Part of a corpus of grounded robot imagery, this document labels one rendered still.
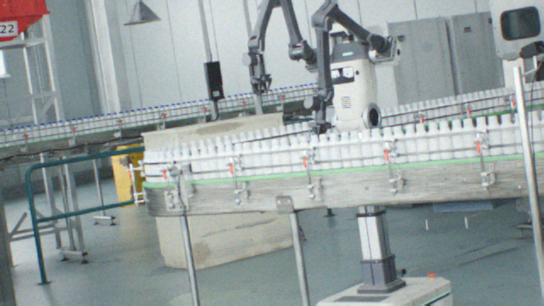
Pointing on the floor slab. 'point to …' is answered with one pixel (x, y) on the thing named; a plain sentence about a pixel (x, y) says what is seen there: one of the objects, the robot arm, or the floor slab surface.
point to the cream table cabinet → (228, 229)
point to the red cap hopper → (10, 27)
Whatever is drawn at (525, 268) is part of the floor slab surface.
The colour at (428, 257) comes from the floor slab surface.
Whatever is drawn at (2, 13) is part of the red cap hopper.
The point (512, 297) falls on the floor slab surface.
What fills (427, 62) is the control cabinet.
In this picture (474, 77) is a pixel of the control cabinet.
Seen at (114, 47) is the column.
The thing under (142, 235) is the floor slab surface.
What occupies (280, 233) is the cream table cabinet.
